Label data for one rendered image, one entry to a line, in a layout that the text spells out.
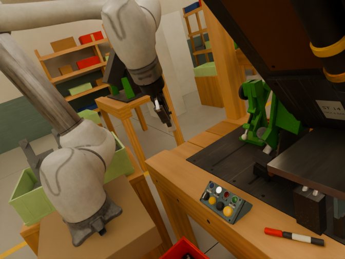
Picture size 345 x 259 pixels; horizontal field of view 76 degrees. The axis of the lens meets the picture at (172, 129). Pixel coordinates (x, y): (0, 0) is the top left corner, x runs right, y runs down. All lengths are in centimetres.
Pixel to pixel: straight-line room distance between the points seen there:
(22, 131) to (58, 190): 680
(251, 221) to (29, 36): 720
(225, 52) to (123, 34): 83
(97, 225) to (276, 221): 54
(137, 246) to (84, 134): 43
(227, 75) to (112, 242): 99
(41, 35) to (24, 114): 223
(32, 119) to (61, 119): 657
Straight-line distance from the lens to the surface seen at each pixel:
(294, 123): 68
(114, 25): 56
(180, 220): 136
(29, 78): 91
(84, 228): 85
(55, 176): 76
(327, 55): 36
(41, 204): 138
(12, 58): 92
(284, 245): 67
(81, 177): 76
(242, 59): 133
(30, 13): 72
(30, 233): 144
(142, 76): 61
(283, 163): 52
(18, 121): 750
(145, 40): 57
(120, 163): 132
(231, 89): 133
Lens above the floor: 143
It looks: 21 degrees down
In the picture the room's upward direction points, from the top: 18 degrees counter-clockwise
